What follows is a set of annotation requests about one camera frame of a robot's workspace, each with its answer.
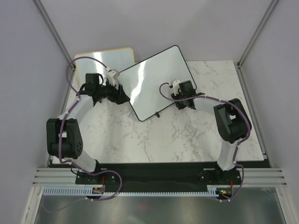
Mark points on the aluminium frame post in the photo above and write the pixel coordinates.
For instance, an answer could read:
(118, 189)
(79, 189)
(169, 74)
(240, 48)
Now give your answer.
(266, 16)
(48, 22)

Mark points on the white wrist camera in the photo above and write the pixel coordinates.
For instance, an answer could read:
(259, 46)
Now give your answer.
(175, 87)
(112, 75)

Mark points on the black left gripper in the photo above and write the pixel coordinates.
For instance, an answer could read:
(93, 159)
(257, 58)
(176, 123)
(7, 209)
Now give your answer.
(117, 94)

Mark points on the aluminium frame right post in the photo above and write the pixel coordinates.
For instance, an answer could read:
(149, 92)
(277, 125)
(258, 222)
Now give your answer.
(266, 16)

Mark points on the aluminium frame left post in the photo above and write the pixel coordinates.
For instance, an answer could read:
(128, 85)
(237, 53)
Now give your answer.
(48, 22)

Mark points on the aluminium rail front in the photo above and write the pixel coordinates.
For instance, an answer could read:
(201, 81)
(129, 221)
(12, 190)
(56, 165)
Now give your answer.
(254, 177)

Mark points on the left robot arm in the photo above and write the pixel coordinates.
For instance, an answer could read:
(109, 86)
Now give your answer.
(64, 139)

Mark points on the yellow-framed whiteboard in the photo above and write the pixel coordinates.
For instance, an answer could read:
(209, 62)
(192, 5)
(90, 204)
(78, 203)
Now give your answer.
(92, 62)

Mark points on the black-framed whiteboard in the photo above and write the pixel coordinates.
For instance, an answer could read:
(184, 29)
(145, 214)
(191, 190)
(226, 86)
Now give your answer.
(141, 81)

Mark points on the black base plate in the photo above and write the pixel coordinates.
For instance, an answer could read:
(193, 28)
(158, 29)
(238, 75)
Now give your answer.
(165, 177)

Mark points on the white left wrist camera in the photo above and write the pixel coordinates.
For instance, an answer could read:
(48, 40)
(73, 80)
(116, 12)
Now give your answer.
(112, 75)

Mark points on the white slotted cable duct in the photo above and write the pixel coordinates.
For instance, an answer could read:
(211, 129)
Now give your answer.
(91, 191)

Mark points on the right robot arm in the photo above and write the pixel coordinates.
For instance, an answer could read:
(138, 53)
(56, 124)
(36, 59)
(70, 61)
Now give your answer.
(232, 122)

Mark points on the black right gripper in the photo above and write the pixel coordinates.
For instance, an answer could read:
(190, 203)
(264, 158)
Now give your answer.
(174, 97)

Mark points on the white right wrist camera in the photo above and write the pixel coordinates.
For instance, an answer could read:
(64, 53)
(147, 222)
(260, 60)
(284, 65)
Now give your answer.
(175, 87)

